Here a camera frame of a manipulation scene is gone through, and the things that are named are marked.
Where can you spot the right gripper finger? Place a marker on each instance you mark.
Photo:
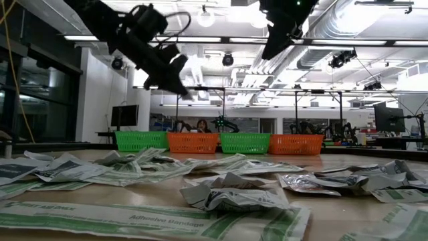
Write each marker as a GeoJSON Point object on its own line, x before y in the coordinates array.
{"type": "Point", "coordinates": [275, 41]}

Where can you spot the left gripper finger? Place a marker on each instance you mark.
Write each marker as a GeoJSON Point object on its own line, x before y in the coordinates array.
{"type": "Point", "coordinates": [167, 83]}
{"type": "Point", "coordinates": [179, 65]}

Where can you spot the black background robot arm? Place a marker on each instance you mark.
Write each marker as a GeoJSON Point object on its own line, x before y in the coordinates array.
{"type": "Point", "coordinates": [184, 125]}
{"type": "Point", "coordinates": [222, 122]}
{"type": "Point", "coordinates": [309, 128]}
{"type": "Point", "coordinates": [351, 132]}

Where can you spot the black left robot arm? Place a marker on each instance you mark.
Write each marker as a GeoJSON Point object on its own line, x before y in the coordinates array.
{"type": "Point", "coordinates": [97, 16]}

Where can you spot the long ceiling light strip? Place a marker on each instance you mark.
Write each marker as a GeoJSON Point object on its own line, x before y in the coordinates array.
{"type": "Point", "coordinates": [245, 39]}
{"type": "Point", "coordinates": [347, 42]}
{"type": "Point", "coordinates": [82, 37]}
{"type": "Point", "coordinates": [194, 39]}

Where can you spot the black ceiling spotlight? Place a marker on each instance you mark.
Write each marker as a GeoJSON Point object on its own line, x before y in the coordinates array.
{"type": "Point", "coordinates": [117, 62]}
{"type": "Point", "coordinates": [341, 59]}
{"type": "Point", "coordinates": [227, 59]}
{"type": "Point", "coordinates": [372, 86]}

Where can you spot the round pendant lamp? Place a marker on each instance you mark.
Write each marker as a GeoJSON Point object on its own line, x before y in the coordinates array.
{"type": "Point", "coordinates": [205, 20]}

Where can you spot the black monitor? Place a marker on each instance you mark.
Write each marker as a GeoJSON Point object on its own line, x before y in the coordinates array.
{"type": "Point", "coordinates": [124, 115]}
{"type": "Point", "coordinates": [389, 118]}

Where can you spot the person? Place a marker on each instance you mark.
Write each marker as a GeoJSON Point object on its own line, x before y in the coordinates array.
{"type": "Point", "coordinates": [204, 126]}

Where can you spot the green plastic basket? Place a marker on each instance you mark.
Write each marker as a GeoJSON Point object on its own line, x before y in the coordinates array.
{"type": "Point", "coordinates": [142, 142]}
{"type": "Point", "coordinates": [245, 144]}

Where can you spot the orange plastic basket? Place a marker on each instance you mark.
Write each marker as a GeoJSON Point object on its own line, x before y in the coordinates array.
{"type": "Point", "coordinates": [193, 143]}
{"type": "Point", "coordinates": [296, 144]}

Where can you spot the dark side desk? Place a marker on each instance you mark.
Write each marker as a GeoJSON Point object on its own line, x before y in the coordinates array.
{"type": "Point", "coordinates": [105, 133]}

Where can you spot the pile of packets on table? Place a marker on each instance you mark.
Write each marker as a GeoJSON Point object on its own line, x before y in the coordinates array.
{"type": "Point", "coordinates": [217, 160]}

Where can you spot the green striped bandage wrapper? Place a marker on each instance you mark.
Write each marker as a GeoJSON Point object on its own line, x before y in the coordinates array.
{"type": "Point", "coordinates": [133, 221]}
{"type": "Point", "coordinates": [401, 195]}
{"type": "Point", "coordinates": [133, 177]}
{"type": "Point", "coordinates": [33, 189]}
{"type": "Point", "coordinates": [267, 168]}
{"type": "Point", "coordinates": [394, 224]}

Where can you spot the grey cup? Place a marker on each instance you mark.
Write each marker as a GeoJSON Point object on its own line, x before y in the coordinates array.
{"type": "Point", "coordinates": [8, 150]}

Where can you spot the black background rig frame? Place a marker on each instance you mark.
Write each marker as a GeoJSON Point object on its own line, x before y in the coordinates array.
{"type": "Point", "coordinates": [317, 91]}
{"type": "Point", "coordinates": [200, 88]}

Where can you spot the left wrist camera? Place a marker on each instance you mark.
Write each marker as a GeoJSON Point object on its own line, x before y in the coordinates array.
{"type": "Point", "coordinates": [150, 18]}

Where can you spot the silver ventilation duct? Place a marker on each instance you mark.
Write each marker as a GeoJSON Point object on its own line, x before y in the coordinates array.
{"type": "Point", "coordinates": [311, 57]}

